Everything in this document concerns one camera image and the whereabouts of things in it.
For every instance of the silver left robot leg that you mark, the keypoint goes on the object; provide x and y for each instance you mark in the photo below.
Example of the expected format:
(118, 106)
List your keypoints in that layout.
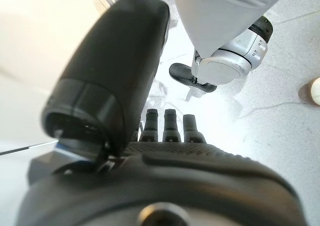
(220, 23)

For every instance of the small round beige object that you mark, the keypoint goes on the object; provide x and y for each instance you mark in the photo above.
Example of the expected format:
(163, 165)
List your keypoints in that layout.
(312, 90)

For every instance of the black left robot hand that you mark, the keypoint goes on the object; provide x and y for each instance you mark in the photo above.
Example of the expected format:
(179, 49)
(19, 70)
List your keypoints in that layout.
(112, 60)

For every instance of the black left robot foot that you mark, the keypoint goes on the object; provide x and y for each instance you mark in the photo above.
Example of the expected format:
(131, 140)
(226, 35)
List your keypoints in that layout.
(181, 72)

